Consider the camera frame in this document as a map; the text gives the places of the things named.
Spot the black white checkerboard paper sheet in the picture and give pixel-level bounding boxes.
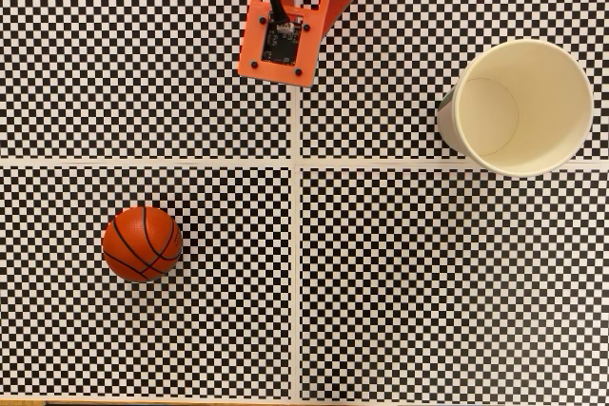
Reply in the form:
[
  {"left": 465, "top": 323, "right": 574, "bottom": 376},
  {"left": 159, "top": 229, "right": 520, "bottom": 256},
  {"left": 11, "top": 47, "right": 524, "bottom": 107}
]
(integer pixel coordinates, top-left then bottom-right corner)
[
  {"left": 0, "top": 0, "right": 292, "bottom": 160},
  {"left": 0, "top": 165, "right": 292, "bottom": 400},
  {"left": 299, "top": 0, "right": 609, "bottom": 161},
  {"left": 298, "top": 166, "right": 609, "bottom": 402}
]

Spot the small orange basketball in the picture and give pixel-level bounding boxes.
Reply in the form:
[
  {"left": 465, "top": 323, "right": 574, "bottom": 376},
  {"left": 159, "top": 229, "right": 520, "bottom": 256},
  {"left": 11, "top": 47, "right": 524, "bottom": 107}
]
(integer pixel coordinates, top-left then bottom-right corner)
[{"left": 101, "top": 204, "right": 184, "bottom": 283}]

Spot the orange camera mount with board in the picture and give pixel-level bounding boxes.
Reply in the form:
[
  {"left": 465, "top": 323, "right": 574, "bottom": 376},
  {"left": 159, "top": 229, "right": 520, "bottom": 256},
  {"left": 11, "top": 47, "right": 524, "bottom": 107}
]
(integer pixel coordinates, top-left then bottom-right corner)
[{"left": 236, "top": 0, "right": 337, "bottom": 88}]

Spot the white paper cup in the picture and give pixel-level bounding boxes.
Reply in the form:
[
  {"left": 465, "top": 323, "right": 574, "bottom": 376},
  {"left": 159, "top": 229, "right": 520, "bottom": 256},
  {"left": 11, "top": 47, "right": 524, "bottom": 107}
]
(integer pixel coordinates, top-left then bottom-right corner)
[{"left": 436, "top": 38, "right": 595, "bottom": 178}]

